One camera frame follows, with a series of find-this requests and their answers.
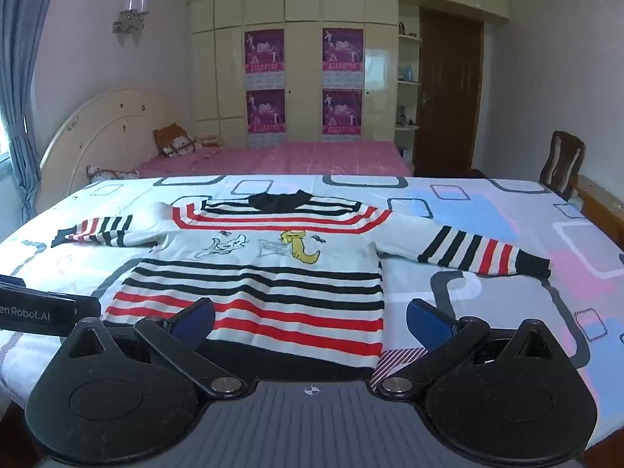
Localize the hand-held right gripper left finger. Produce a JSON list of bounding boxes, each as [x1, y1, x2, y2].
[[62, 297, 255, 399]]

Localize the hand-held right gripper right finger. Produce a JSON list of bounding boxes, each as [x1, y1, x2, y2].
[[370, 297, 561, 399]]

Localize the striped white knit sweater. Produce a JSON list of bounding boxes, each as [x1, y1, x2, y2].
[[51, 190, 553, 382]]

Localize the white bed sheet square pattern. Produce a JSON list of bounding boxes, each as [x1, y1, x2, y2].
[[0, 174, 624, 452]]

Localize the cream round headboard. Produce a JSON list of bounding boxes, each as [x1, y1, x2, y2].
[[38, 89, 182, 197]]

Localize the brown wooden chair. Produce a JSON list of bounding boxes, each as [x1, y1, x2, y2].
[[538, 130, 586, 201]]

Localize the grey blue curtain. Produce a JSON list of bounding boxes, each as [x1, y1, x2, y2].
[[0, 0, 65, 197]]

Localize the cream open shelf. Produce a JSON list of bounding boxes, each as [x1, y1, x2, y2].
[[397, 4, 423, 176]]

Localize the dark brown wooden door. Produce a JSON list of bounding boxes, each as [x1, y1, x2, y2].
[[418, 9, 486, 177]]

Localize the cream glossy wardrobe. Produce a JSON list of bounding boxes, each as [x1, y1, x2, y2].
[[188, 0, 510, 148]]

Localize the wooden bed frame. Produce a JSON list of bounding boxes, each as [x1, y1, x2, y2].
[[575, 174, 624, 255]]

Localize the purple wall poster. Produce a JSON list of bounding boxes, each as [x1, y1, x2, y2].
[[321, 88, 364, 136], [246, 89, 286, 135], [321, 28, 364, 73], [244, 28, 285, 74]]

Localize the glass wall lamp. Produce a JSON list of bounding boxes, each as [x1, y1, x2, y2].
[[112, 0, 150, 35]]

